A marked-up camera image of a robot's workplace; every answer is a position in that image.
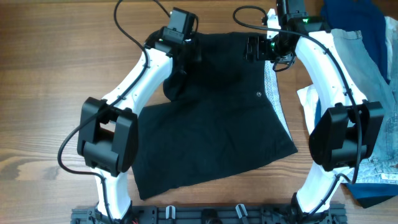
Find black shorts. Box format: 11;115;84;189
132;32;297;200

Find left white rail clip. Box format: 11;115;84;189
165;205;176;220

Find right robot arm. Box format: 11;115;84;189
244;1;384;223

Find light blue denim jeans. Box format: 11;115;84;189
331;29;397;184

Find blue garment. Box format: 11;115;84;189
320;0;389;83

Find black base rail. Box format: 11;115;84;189
70;204;348;224

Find white rail clip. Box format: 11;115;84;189
165;205;176;220
235;203;249;224

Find right white rail clip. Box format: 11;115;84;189
235;203;249;224

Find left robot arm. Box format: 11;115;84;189
77;7;198;223

